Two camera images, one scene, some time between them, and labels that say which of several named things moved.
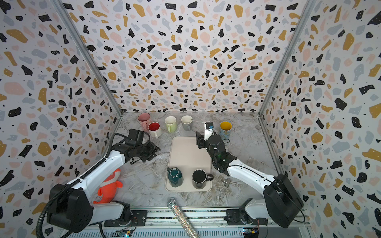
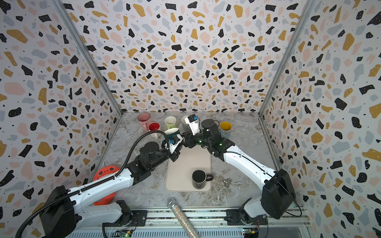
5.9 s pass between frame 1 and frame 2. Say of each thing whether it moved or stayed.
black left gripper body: moved
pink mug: stayed
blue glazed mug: stayed
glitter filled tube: stayed
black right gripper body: moved
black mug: stayed
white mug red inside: stayed
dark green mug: moved
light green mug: stayed
